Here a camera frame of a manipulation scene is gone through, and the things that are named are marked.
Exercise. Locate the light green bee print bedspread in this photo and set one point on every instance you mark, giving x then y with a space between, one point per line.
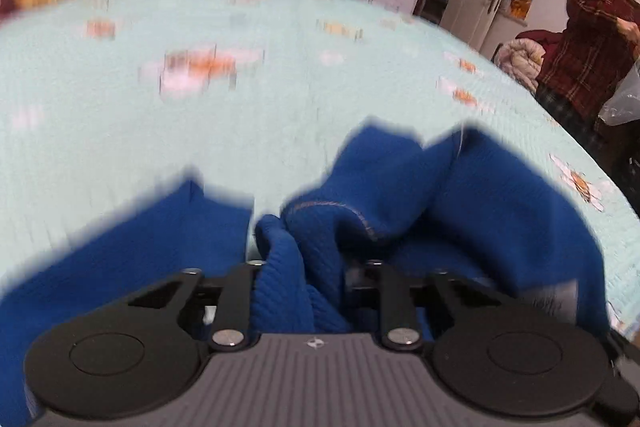
125 132

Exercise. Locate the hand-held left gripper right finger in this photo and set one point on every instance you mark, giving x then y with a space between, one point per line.
392 302

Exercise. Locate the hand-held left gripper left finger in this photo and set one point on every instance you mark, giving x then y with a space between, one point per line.
240 297

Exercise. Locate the rolled floral quilt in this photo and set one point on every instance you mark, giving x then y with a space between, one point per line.
520 64

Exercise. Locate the dark red garment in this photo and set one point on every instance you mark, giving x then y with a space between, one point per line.
540 39

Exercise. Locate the blue knit sweater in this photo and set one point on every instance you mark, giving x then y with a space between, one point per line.
475 207

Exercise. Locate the clear plastic bag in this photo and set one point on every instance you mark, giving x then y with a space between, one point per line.
625 102

